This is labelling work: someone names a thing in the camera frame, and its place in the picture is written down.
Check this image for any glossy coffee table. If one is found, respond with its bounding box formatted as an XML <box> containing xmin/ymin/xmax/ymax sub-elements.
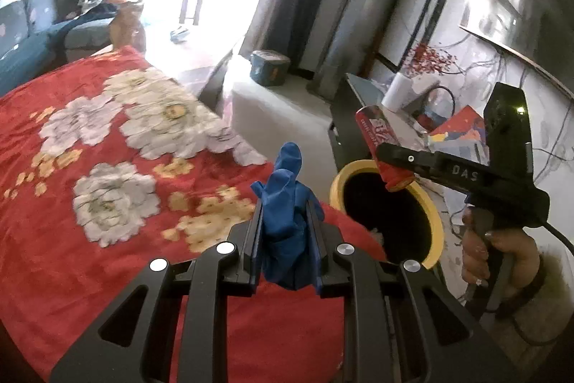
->
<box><xmin>90</xmin><ymin>13</ymin><xmax>236</xmax><ymax>120</ymax></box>

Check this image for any red floral blanket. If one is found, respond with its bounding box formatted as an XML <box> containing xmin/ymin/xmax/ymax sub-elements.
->
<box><xmin>0</xmin><ymin>46</ymin><xmax>391</xmax><ymax>383</ymax></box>

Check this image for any yellow round waste bin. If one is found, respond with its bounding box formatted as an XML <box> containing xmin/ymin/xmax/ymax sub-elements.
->
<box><xmin>329</xmin><ymin>160</ymin><xmax>444</xmax><ymax>270</ymax></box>

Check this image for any red picture book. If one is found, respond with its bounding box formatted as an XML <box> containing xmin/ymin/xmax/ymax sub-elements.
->
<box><xmin>428</xmin><ymin>105</ymin><xmax>488</xmax><ymax>142</ymax></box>

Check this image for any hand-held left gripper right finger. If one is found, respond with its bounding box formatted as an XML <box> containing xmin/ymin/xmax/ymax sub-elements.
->
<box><xmin>307</xmin><ymin>204</ymin><xmax>501</xmax><ymax>383</ymax></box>

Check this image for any blue rubber glove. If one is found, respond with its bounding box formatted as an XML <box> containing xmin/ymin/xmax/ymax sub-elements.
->
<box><xmin>250</xmin><ymin>142</ymin><xmax>326</xmax><ymax>290</ymax></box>

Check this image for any person's right hand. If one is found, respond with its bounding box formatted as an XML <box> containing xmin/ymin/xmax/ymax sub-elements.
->
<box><xmin>461</xmin><ymin>210</ymin><xmax>542</xmax><ymax>290</ymax></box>

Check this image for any red snack packet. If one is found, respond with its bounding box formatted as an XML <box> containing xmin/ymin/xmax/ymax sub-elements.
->
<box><xmin>356</xmin><ymin>105</ymin><xmax>416</xmax><ymax>192</ymax></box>

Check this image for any black hoop handle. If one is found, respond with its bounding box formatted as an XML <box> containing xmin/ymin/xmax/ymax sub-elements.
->
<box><xmin>424</xmin><ymin>86</ymin><xmax>456</xmax><ymax>129</ymax></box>

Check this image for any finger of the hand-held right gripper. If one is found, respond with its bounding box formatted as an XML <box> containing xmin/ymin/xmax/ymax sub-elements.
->
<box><xmin>376</xmin><ymin>142</ymin><xmax>439</xmax><ymax>180</ymax></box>

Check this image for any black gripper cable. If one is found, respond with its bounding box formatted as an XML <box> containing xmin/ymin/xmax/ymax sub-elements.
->
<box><xmin>538</xmin><ymin>220</ymin><xmax>574</xmax><ymax>254</ymax></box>

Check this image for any blue heart-print sofa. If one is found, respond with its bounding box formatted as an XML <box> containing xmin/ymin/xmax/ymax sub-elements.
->
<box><xmin>0</xmin><ymin>0</ymin><xmax>118</xmax><ymax>97</ymax></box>

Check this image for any grey tower air conditioner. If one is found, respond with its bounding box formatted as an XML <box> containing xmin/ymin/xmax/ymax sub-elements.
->
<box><xmin>307</xmin><ymin>0</ymin><xmax>419</xmax><ymax>99</ymax></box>

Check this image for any wall-mounted television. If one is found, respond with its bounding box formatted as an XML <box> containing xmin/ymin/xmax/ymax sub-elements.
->
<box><xmin>460</xmin><ymin>0</ymin><xmax>574</xmax><ymax>97</ymax></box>

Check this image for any dark glass television stand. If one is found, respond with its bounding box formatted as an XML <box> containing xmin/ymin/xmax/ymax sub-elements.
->
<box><xmin>329</xmin><ymin>73</ymin><xmax>453</xmax><ymax>204</ymax></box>

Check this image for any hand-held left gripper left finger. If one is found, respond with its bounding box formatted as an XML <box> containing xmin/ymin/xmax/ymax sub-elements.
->
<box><xmin>49</xmin><ymin>199</ymin><xmax>265</xmax><ymax>383</ymax></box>

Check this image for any person's right forearm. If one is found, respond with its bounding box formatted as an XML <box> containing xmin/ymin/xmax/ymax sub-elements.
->
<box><xmin>493</xmin><ymin>248</ymin><xmax>574</xmax><ymax>344</ymax></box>

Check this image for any blue storage box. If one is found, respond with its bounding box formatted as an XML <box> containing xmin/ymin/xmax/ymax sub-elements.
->
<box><xmin>250</xmin><ymin>50</ymin><xmax>292</xmax><ymax>88</ymax></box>

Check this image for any white box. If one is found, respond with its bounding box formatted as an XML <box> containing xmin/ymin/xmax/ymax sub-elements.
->
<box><xmin>406</xmin><ymin>75</ymin><xmax>441</xmax><ymax>115</ymax></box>

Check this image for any black wall frame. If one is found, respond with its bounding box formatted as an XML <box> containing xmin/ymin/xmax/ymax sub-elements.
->
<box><xmin>370</xmin><ymin>0</ymin><xmax>438</xmax><ymax>70</ymax></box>

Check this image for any brown paper bag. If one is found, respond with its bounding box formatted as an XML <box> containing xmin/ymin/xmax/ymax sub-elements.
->
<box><xmin>109</xmin><ymin>1</ymin><xmax>147</xmax><ymax>52</ymax></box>

